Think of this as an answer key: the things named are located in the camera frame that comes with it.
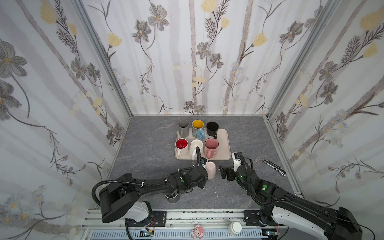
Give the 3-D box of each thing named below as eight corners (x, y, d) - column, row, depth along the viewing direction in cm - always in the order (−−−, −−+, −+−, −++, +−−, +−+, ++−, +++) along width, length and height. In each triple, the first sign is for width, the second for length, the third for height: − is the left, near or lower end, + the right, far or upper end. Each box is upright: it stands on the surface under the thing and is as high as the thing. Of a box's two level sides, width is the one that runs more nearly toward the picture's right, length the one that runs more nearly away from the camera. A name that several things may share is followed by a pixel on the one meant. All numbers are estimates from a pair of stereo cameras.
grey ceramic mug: (178, 140, 107) (176, 130, 98) (179, 129, 113) (178, 119, 105) (189, 140, 107) (188, 131, 98) (189, 129, 113) (189, 119, 105)
